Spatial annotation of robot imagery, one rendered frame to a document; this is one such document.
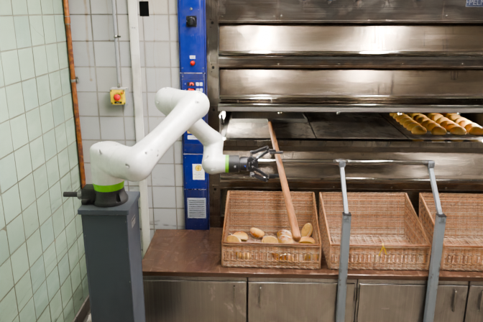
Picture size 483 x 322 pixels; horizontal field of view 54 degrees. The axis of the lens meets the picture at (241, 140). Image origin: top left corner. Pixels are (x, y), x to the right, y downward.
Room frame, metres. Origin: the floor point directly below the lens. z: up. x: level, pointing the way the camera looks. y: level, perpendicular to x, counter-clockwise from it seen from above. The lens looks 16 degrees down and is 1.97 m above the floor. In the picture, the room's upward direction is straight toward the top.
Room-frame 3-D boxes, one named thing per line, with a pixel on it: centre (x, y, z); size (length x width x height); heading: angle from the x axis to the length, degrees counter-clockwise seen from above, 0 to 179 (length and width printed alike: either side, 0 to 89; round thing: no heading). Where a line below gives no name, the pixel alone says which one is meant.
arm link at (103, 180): (1.83, 0.54, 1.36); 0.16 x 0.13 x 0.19; 55
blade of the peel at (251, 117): (3.49, -0.20, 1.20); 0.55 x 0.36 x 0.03; 90
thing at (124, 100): (2.83, 0.74, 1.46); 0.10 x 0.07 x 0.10; 88
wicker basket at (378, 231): (2.56, -0.76, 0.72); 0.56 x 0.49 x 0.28; 89
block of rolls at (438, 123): (3.25, -1.36, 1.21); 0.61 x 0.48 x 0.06; 178
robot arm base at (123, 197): (1.84, 0.60, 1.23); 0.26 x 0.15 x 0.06; 89
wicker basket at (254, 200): (2.58, -0.17, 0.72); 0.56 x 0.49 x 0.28; 87
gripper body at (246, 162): (2.32, -0.04, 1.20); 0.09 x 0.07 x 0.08; 89
